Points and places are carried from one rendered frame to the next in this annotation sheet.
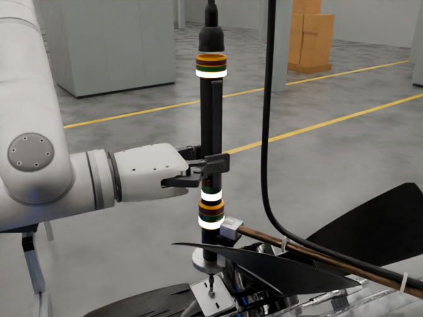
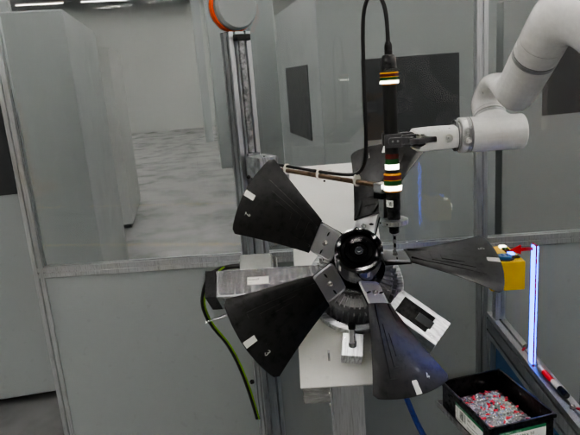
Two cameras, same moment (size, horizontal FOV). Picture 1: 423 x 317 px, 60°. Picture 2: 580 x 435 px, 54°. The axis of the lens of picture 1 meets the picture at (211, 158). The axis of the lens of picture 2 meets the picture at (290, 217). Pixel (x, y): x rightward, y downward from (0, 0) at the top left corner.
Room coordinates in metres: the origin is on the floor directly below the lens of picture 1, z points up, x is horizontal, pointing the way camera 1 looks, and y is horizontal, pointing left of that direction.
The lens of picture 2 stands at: (1.88, 0.35, 1.64)
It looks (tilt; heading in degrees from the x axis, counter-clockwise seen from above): 14 degrees down; 205
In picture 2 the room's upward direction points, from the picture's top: 5 degrees counter-clockwise
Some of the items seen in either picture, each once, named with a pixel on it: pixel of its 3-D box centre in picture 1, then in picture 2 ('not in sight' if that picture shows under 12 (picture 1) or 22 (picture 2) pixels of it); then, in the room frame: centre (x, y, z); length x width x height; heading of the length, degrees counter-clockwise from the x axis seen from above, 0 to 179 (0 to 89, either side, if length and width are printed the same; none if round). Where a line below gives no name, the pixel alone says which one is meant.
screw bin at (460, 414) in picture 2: not in sight; (494, 409); (0.61, 0.25, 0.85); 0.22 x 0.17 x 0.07; 38
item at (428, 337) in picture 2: not in sight; (414, 323); (0.48, 0.03, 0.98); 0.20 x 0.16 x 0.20; 23
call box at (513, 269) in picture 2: not in sight; (499, 269); (0.12, 0.21, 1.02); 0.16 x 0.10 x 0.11; 23
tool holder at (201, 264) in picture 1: (216, 241); (390, 204); (0.52, -0.01, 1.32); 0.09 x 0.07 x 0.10; 58
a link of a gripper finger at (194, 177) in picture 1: (175, 176); not in sight; (0.47, 0.05, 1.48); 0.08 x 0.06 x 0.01; 54
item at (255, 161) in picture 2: not in sight; (261, 166); (0.20, -0.53, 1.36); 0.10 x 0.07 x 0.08; 58
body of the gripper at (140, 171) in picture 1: (145, 170); (436, 136); (0.49, 0.10, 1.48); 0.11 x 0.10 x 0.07; 113
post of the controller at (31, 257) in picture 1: (34, 265); not in sight; (0.87, 0.54, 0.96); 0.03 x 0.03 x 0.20; 23
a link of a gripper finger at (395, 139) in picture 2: (195, 151); (399, 141); (0.55, 0.03, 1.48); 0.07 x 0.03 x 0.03; 113
